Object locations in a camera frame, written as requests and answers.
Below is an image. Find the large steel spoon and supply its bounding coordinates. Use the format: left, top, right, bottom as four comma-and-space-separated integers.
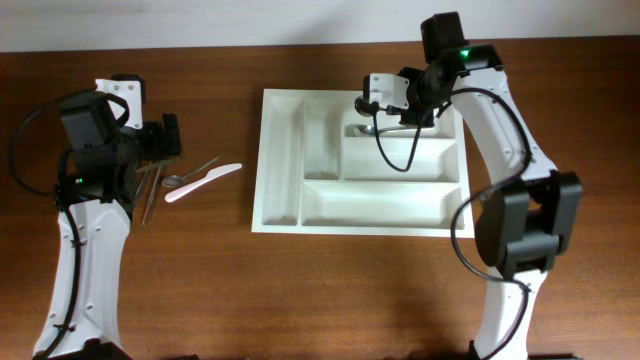
351, 125, 418, 137

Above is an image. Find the white plastic cutlery tray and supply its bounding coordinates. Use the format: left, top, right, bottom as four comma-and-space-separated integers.
251, 89, 474, 238

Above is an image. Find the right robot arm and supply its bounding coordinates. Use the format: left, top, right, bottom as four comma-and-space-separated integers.
402, 12, 583, 359

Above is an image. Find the pink plastic knife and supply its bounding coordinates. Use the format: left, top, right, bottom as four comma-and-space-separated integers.
164, 163, 243, 203

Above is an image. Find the small steel teaspoon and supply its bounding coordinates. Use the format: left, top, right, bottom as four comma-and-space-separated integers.
136, 158, 180, 173
161, 157, 219, 188

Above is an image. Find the right black cable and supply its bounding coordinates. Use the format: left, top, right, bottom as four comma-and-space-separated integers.
353, 87, 534, 360

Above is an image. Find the left black cable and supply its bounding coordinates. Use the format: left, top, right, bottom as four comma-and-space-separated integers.
8, 87, 131, 359

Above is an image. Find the black cable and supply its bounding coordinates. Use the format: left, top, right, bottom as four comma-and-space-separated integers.
353, 87, 534, 360
8, 87, 131, 359

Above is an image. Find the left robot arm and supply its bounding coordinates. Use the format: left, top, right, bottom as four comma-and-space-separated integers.
33, 84, 180, 359

